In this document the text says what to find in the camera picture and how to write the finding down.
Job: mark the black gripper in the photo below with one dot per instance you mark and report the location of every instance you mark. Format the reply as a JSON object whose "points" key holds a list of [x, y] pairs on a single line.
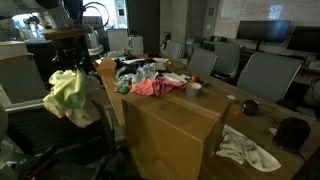
{"points": [[70, 46]]}

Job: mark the light yellow shirt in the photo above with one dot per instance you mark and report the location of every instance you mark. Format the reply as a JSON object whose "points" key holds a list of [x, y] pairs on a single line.
{"points": [[68, 90]]}

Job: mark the peach shirt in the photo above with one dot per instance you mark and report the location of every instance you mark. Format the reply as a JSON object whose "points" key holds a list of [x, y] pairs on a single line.
{"points": [[81, 116]]}

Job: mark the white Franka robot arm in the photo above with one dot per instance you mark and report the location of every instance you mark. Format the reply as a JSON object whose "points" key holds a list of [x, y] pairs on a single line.
{"points": [[66, 33]]}

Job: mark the grey office chair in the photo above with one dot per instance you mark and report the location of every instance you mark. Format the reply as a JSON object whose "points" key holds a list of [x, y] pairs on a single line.
{"points": [[266, 76], [201, 61], [172, 50], [50, 140], [226, 58]]}

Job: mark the white rectangular appliance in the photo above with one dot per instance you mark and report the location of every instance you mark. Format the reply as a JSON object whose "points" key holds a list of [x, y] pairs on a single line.
{"points": [[117, 40], [136, 45]]}

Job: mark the green toy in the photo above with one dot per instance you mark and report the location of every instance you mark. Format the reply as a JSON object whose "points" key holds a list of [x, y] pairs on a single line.
{"points": [[125, 89]]}

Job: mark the crumpled clear plastic bag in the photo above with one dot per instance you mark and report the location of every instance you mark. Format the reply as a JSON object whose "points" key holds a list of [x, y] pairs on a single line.
{"points": [[140, 75]]}

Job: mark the pink shirt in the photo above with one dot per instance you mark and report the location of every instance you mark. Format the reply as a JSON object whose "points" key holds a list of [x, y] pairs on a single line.
{"points": [[156, 87]]}

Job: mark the yellow ball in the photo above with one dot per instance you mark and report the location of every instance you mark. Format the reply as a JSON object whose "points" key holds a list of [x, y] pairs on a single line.
{"points": [[169, 63]]}

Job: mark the white paper stack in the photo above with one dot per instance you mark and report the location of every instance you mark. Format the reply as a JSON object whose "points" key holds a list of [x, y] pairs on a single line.
{"points": [[175, 77]]}

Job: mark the white cup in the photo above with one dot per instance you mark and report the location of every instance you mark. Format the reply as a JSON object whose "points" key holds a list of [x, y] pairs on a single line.
{"points": [[193, 90]]}

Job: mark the red ball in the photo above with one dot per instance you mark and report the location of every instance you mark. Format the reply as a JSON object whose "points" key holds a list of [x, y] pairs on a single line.
{"points": [[196, 79]]}

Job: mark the large cardboard box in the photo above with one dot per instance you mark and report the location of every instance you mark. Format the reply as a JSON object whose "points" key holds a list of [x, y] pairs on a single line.
{"points": [[176, 133]]}

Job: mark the rubiks cube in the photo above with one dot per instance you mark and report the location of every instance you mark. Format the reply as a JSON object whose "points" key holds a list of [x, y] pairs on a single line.
{"points": [[231, 97]]}

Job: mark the small orange piece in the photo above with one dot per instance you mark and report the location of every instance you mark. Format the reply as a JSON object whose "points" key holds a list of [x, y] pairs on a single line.
{"points": [[236, 113]]}

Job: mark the black round speaker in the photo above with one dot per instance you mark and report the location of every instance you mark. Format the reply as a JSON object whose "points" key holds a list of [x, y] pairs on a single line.
{"points": [[250, 107]]}

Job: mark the white stained cloth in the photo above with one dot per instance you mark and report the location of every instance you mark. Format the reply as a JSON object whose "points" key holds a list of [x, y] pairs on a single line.
{"points": [[243, 148]]}

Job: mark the black computer monitor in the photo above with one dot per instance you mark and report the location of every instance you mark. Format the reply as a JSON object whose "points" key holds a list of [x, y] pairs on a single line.
{"points": [[263, 30], [305, 38]]}

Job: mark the white paper tag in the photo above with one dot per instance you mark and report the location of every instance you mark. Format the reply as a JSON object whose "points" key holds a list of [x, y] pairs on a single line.
{"points": [[272, 130]]}

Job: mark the black rounded bag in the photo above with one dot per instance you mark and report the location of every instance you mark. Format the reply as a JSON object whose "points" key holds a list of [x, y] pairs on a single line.
{"points": [[292, 135]]}

